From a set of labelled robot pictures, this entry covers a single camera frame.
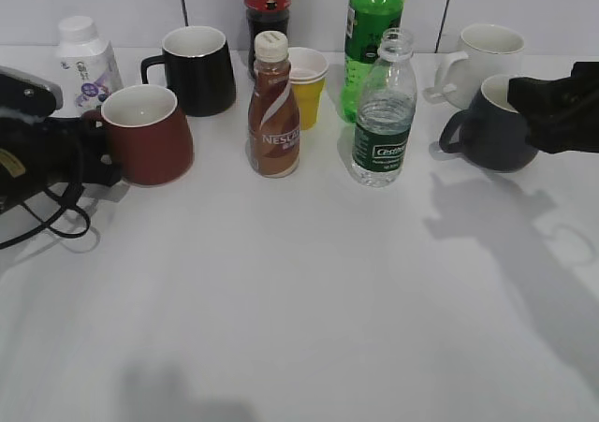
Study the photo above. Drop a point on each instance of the green soda bottle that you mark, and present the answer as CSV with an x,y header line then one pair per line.
x,y
366,22

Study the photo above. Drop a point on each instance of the white ceramic mug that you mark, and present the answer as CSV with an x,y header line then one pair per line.
x,y
484,50

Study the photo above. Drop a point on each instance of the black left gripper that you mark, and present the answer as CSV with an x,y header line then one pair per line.
x,y
39,154

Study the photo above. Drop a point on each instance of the clear water bottle green label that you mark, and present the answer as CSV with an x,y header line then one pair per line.
x,y
386,110

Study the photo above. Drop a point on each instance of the white paper cup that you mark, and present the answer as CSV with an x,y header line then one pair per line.
x,y
307,65

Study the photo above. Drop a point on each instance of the black ceramic mug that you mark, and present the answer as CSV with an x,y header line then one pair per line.
x,y
198,70

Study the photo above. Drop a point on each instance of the dark cola bottle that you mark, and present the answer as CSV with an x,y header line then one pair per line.
x,y
265,15

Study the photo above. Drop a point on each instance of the dark navy ceramic mug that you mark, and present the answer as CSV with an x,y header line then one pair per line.
x,y
490,132

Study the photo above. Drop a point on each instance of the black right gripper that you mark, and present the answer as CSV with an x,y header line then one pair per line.
x,y
562,115

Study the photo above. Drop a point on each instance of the dark red ceramic mug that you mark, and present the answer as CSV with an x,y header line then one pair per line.
x,y
148,134

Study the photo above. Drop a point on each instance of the white blueberry yogurt bottle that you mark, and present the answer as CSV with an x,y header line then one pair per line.
x,y
88,65

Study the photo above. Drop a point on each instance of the brown Nescafe coffee bottle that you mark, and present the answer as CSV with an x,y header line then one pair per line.
x,y
273,114

